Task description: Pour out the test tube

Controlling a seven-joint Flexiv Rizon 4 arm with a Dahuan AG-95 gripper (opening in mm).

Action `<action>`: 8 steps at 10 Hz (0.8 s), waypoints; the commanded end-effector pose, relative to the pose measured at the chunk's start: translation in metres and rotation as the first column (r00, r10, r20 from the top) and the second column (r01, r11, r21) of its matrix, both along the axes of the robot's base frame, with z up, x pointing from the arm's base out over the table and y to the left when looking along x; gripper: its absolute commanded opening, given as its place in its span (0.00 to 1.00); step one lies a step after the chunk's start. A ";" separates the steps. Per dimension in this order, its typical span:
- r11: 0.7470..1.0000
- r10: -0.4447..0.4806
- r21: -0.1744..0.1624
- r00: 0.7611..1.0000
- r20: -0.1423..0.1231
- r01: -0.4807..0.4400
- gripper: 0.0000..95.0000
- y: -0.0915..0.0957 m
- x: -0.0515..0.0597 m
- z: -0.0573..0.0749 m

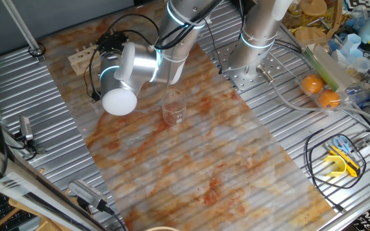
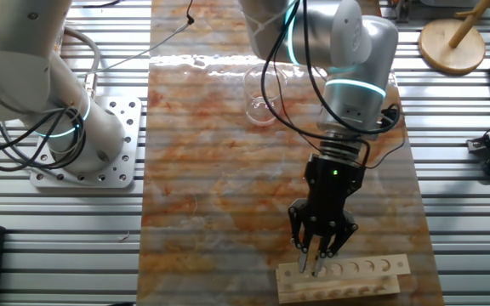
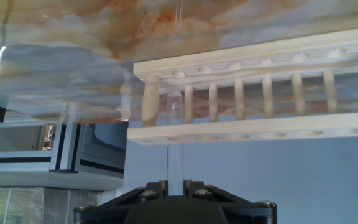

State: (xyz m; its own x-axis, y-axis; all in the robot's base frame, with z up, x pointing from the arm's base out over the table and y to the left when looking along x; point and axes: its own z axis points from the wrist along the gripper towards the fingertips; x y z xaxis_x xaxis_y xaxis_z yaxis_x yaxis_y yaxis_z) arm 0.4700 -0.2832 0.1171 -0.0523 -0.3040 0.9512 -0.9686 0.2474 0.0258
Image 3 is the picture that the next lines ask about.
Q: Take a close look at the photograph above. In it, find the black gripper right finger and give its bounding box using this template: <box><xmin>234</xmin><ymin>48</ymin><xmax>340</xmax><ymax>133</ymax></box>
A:
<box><xmin>183</xmin><ymin>179</ymin><xmax>278</xmax><ymax>224</ymax></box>

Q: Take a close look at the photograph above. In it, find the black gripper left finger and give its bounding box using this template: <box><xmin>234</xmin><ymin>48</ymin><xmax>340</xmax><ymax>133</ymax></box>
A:
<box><xmin>73</xmin><ymin>179</ymin><xmax>168</xmax><ymax>224</ymax></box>

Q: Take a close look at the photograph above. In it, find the clear glass test tube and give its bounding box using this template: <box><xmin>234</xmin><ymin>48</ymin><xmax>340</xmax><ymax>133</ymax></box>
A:
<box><xmin>165</xmin><ymin>91</ymin><xmax>185</xmax><ymax>196</ymax></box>

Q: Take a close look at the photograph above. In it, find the wooden test tube rack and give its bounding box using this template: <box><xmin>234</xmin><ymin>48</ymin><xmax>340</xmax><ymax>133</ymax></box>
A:
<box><xmin>126</xmin><ymin>26</ymin><xmax>358</xmax><ymax>146</ymax></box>

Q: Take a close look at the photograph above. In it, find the plastic wrapped cardboard box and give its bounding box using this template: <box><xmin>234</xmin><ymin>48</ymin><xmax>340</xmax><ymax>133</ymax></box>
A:
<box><xmin>0</xmin><ymin>185</ymin><xmax>101</xmax><ymax>224</ymax></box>

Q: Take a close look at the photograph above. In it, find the orange marble pattern mat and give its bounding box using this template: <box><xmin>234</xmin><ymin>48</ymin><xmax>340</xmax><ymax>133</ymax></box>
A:
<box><xmin>0</xmin><ymin>0</ymin><xmax>358</xmax><ymax>126</ymax></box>

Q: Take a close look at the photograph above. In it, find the aluminium profile frame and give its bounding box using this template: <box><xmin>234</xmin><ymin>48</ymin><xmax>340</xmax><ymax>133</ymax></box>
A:
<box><xmin>0</xmin><ymin>121</ymin><xmax>129</xmax><ymax>192</ymax></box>

